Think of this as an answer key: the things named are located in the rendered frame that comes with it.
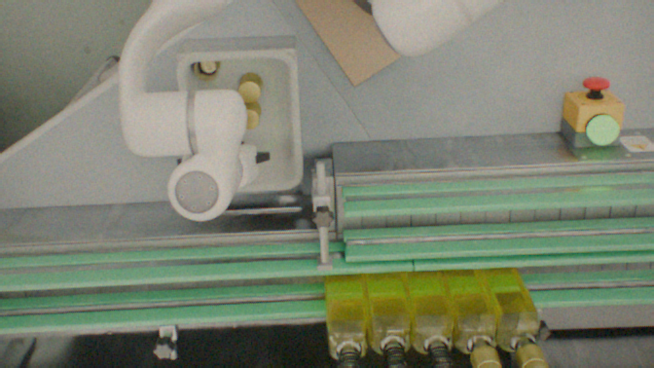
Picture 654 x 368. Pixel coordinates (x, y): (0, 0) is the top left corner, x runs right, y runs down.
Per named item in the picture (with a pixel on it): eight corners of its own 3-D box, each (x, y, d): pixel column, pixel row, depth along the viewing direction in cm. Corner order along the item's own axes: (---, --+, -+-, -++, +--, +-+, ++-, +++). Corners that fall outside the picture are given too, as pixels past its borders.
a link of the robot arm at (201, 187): (155, 94, 82) (240, 90, 82) (173, 88, 93) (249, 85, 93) (167, 226, 85) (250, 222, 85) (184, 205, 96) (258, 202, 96)
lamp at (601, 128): (583, 140, 115) (589, 148, 113) (586, 113, 114) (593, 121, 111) (612, 139, 116) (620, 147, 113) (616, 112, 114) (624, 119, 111)
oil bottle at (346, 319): (324, 278, 119) (328, 368, 100) (323, 249, 116) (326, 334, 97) (359, 277, 119) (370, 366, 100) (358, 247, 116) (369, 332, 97)
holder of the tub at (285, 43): (204, 198, 126) (199, 219, 119) (185, 39, 114) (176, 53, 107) (305, 193, 127) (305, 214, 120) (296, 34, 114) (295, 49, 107)
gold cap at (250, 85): (238, 72, 115) (236, 81, 111) (262, 71, 115) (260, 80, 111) (240, 93, 116) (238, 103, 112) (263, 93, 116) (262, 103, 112)
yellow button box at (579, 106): (559, 130, 123) (573, 148, 116) (563, 87, 119) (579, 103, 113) (601, 128, 123) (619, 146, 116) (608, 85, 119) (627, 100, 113)
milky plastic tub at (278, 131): (199, 170, 124) (193, 195, 116) (182, 38, 114) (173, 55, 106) (304, 166, 124) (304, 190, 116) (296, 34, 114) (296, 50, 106)
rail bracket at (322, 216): (314, 242, 115) (315, 287, 104) (309, 143, 108) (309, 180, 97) (333, 241, 115) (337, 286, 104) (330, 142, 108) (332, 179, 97)
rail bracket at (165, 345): (169, 326, 122) (154, 382, 110) (163, 291, 119) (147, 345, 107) (194, 325, 122) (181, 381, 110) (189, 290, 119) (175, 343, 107)
